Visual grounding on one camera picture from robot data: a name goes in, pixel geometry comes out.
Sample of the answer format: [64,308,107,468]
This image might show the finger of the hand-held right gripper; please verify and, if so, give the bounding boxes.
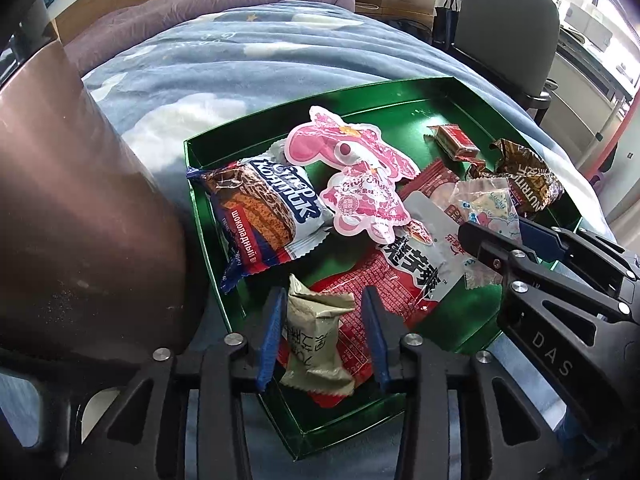
[457,221,638,323]
[517,216,640,306]

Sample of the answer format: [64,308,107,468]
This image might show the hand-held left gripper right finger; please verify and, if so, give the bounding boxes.
[361,286,566,480]

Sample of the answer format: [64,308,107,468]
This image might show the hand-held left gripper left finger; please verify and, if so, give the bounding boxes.
[75,287,288,480]

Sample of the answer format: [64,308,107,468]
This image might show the olive green snack packet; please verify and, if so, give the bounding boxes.
[280,274,357,398]

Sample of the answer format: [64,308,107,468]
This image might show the clear pale candy packet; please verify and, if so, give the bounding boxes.
[446,176,523,292]

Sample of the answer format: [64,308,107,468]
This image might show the long red and silver packet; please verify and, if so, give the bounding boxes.
[277,192,481,411]

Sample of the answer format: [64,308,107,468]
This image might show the dark brown crinkled snack packet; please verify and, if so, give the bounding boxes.
[467,138,565,218]

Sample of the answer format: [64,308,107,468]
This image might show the red-brown cracker packet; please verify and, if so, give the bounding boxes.
[400,157,468,211]

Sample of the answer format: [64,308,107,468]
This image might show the small red candy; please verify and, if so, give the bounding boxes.
[427,124,486,163]

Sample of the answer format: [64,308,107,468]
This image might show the blue and white wafer packet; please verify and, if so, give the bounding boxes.
[186,157,335,295]

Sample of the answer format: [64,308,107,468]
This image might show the pink character snack packet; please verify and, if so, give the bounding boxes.
[286,106,420,245]

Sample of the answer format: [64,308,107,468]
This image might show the green tray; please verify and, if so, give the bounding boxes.
[183,76,583,463]

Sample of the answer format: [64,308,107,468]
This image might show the white desk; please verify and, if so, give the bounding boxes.
[542,25,640,161]

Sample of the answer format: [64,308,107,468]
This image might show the dark grey chair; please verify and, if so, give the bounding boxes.
[447,0,561,123]

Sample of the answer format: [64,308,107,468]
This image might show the dark bag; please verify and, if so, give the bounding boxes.
[432,0,461,51]

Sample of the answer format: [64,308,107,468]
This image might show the blue cloud blanket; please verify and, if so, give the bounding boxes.
[80,2,616,480]

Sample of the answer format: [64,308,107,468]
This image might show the purple pillow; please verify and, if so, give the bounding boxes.
[62,0,357,76]

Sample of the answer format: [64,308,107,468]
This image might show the red frame object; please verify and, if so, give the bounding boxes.
[590,105,632,181]

